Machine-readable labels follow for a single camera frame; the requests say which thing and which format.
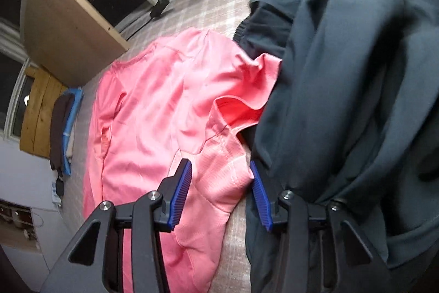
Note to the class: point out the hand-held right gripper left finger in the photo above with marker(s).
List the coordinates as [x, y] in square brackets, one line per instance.
[180, 197]

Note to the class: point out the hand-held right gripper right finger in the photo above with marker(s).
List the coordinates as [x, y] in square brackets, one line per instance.
[262, 200]

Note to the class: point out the pink shirt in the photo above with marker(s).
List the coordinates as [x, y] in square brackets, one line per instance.
[147, 114]

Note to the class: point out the dark grey jacket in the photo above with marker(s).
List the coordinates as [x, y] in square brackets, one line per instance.
[343, 90]

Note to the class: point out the black power brick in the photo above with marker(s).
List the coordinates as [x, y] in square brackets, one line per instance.
[59, 187]

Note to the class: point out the white power strip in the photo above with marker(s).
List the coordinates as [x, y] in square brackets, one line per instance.
[55, 198]

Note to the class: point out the blue cloth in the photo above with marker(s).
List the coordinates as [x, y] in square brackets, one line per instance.
[73, 107]

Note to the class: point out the yellow wooden board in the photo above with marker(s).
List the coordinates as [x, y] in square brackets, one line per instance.
[37, 114]

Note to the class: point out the black pants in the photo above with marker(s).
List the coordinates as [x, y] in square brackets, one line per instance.
[264, 28]

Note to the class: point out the long black power adapter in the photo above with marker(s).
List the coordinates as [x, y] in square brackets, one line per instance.
[159, 8]

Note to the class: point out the light wooden panel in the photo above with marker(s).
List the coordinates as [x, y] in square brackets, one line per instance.
[68, 32]

